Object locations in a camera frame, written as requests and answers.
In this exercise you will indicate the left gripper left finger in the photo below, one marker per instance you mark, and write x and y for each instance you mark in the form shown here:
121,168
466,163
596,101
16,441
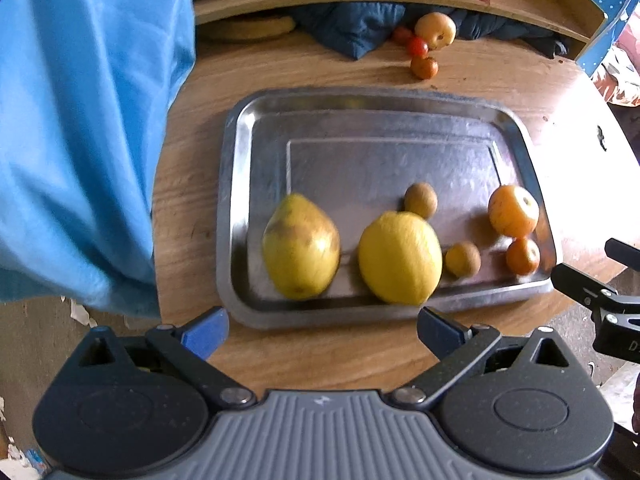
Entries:
184,350

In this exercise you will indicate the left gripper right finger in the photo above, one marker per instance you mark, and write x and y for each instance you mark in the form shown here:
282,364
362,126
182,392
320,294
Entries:
461,351

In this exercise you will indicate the small brown longan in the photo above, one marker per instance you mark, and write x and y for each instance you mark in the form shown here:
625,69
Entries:
463,260

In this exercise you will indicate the yellow lemon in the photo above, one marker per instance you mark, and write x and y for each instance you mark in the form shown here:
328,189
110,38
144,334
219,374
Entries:
400,258

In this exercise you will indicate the yellow apple front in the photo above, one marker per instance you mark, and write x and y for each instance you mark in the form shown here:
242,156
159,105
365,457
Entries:
513,211

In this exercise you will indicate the yellow apple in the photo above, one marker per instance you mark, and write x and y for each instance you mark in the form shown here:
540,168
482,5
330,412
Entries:
513,211
438,30

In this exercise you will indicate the yellow pear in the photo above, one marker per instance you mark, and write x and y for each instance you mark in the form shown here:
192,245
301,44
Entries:
301,248

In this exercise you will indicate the small brown round fruit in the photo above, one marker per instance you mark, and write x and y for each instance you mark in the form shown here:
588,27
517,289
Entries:
421,199

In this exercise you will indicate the orange cherry tomato front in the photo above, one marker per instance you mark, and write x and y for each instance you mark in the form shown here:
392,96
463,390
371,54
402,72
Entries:
424,68

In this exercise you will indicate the red cherry tomato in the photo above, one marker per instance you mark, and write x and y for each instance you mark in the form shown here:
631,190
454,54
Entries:
402,35
417,48

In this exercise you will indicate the red cherry tomato back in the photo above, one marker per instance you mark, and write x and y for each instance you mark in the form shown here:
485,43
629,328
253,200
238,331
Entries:
402,35

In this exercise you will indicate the steel tray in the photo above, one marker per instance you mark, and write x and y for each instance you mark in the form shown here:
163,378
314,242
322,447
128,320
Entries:
354,152

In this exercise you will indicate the light blue cloth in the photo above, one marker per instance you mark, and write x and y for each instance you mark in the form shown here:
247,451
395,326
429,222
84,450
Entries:
86,88

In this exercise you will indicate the yellow apple back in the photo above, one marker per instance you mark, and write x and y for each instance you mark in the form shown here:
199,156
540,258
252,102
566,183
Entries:
438,30

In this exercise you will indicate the dark blue cloth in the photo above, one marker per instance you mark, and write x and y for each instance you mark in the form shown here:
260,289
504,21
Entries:
356,28

